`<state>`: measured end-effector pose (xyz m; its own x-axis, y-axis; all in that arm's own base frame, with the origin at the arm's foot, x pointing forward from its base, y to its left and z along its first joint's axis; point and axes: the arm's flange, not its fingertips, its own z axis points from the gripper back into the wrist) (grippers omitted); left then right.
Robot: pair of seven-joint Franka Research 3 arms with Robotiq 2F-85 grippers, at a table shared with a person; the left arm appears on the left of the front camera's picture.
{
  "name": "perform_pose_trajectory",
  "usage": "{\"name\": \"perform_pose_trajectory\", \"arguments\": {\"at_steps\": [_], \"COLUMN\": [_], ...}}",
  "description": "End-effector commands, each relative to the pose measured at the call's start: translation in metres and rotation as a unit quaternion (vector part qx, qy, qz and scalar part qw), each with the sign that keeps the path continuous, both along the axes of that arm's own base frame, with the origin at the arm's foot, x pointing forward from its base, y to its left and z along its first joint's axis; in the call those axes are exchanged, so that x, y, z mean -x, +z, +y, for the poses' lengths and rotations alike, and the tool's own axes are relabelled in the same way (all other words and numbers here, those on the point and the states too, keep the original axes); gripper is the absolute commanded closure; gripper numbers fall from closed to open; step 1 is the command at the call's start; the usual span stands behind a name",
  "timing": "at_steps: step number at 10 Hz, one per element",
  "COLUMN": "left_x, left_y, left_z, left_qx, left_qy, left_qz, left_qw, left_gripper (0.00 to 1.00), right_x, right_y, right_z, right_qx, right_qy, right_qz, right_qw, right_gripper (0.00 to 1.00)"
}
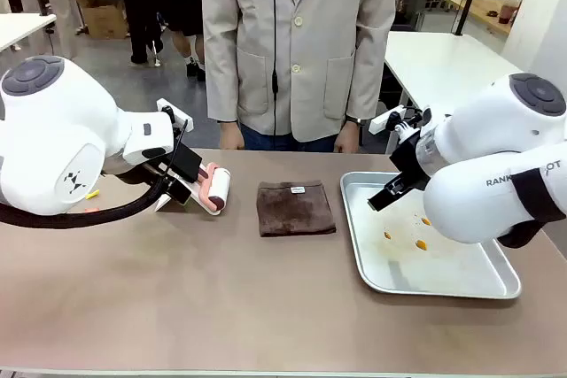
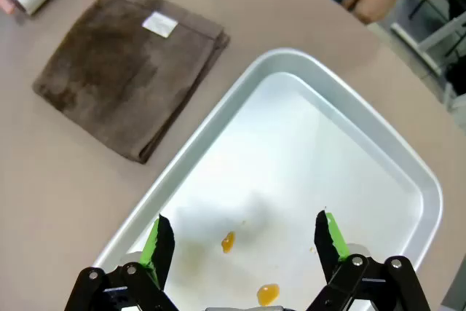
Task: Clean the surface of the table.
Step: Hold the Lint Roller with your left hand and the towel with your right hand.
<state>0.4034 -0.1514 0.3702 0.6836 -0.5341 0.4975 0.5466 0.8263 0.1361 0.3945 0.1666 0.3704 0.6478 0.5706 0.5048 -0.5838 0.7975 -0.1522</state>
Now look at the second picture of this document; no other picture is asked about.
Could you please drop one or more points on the long orange sauce blob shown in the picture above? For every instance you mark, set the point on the long orange sauce blob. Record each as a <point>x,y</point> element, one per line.
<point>228,242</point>

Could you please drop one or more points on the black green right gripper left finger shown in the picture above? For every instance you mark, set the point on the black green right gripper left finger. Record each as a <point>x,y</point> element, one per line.
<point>162,245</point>

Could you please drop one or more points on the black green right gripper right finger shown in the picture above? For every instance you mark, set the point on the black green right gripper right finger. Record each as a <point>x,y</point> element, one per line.
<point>327,245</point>

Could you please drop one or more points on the wide orange sauce blob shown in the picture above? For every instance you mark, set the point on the wide orange sauce blob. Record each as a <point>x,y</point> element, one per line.
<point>268,293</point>

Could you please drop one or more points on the brown towel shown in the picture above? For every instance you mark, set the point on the brown towel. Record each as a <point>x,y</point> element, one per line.
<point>127,70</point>

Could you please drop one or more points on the silver metal tray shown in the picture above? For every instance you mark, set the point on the silver metal tray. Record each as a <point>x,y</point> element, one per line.
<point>291,165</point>

